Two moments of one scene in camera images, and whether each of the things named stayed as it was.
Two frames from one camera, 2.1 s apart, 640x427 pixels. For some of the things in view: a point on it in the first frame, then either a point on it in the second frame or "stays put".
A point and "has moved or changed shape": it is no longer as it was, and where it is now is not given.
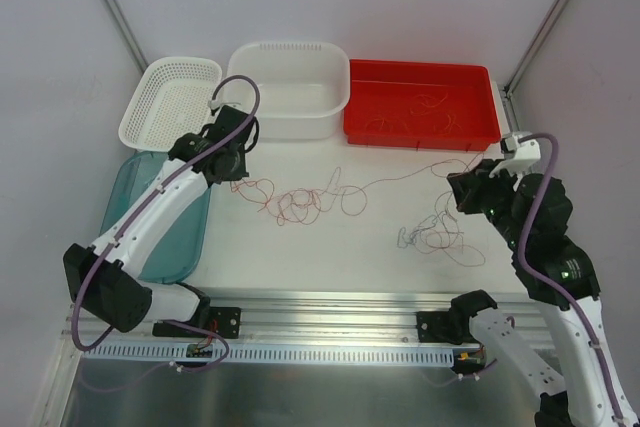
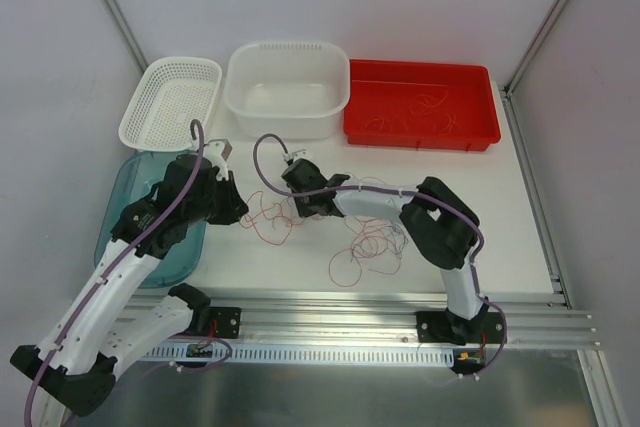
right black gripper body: (463, 190) → (304, 182)
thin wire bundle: (436, 231) has moved or changed shape
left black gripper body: (239, 123) → (223, 198)
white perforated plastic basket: (171, 100) stays put
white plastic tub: (304, 87) stays put
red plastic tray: (420, 105) stays put
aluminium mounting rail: (272, 318) stays put
